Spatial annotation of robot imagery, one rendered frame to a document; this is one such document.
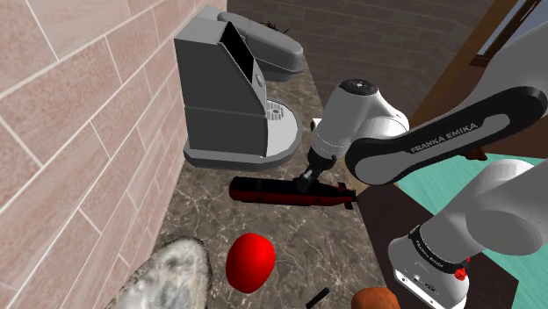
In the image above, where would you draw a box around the red and black toy submarine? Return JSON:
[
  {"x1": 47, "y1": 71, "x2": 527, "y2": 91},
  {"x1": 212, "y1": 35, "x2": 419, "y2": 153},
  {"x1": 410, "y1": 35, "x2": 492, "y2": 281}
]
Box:
[{"x1": 228, "y1": 176, "x2": 357, "y2": 212}]

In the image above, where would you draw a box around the dark brown robot stand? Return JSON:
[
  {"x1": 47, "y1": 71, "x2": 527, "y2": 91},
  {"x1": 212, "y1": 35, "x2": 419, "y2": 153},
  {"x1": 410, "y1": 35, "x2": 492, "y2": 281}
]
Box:
[{"x1": 356, "y1": 183, "x2": 520, "y2": 309}]

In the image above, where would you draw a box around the grey coffee machine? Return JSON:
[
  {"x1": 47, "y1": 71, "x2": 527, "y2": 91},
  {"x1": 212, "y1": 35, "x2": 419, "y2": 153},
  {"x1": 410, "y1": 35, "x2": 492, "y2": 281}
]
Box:
[{"x1": 173, "y1": 18, "x2": 304, "y2": 173}]

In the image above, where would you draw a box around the red egg-shaped object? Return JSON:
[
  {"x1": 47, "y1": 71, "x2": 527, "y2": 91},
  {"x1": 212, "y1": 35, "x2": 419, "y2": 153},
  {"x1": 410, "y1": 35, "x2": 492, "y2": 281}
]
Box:
[{"x1": 225, "y1": 232, "x2": 277, "y2": 295}]

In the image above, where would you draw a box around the grey rounded toaster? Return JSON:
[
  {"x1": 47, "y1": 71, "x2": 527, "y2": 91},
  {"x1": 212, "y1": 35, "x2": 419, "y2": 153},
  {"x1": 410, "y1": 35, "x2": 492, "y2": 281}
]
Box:
[{"x1": 196, "y1": 4, "x2": 306, "y2": 83}]

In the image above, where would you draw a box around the small black stick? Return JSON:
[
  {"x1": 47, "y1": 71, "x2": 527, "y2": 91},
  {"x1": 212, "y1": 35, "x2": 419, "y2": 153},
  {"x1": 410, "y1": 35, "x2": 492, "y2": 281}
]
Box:
[{"x1": 304, "y1": 286, "x2": 331, "y2": 309}]

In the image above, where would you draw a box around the brown round object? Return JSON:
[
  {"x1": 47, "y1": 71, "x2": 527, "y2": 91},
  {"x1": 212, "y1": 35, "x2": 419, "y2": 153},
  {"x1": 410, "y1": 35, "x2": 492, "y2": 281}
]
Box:
[{"x1": 350, "y1": 285, "x2": 402, "y2": 309}]

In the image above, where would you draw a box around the grey and white rock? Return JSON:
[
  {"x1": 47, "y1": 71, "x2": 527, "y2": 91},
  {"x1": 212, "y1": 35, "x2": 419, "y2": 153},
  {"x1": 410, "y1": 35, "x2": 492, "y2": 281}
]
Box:
[{"x1": 102, "y1": 236, "x2": 214, "y2": 309}]

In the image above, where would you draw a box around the brown wooden door frame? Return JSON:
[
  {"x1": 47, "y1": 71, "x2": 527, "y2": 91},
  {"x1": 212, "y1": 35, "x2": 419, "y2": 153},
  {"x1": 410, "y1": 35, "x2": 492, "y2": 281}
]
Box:
[{"x1": 408, "y1": 0, "x2": 548, "y2": 129}]

